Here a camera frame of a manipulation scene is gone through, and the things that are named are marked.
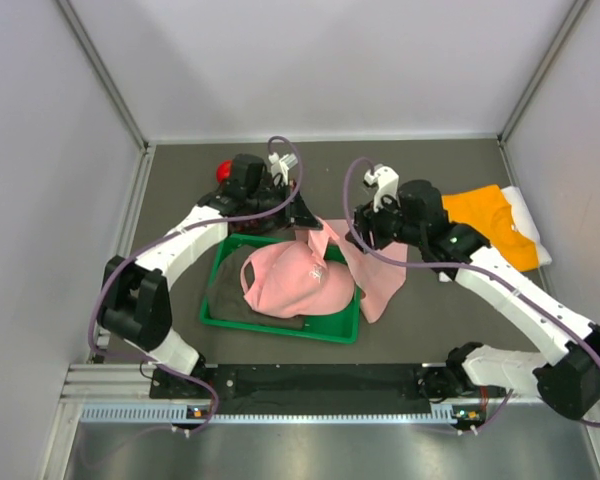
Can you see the green plastic tray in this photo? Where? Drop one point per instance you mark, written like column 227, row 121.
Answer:
column 341, row 327

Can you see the white folded cloth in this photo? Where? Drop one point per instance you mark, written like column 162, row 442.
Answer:
column 524, row 224

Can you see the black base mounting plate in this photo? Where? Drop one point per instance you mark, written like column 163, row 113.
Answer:
column 234, row 381

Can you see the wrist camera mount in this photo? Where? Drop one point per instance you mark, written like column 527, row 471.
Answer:
column 385, row 181
column 280, row 167

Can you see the dark olive folded cloth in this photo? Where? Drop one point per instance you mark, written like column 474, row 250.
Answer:
column 226, row 301

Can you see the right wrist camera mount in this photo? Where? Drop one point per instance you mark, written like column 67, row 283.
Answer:
column 385, row 181

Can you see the red tomato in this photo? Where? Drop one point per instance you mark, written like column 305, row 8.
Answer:
column 223, row 172

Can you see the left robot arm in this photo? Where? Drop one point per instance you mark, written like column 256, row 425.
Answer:
column 135, row 302

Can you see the grey slotted cable duct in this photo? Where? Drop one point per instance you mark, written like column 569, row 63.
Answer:
column 440, row 414

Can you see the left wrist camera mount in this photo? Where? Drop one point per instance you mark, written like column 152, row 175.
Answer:
column 280, row 167

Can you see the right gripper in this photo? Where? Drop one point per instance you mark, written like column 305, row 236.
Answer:
column 367, row 220

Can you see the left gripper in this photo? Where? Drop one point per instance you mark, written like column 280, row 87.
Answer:
column 297, row 215

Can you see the pink plastic bag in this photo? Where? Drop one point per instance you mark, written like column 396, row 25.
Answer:
column 377, row 280

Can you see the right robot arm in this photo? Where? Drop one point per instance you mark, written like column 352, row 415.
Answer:
column 564, row 369

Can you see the dark red grape bunch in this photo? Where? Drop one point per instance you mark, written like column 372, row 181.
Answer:
column 255, row 227

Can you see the orange folded t-shirt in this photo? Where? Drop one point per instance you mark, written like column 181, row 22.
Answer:
column 488, row 210

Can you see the aluminium frame rail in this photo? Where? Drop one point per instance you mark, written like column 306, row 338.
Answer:
column 133, row 382

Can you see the pink baseball cap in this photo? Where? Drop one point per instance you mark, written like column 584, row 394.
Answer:
column 287, row 279

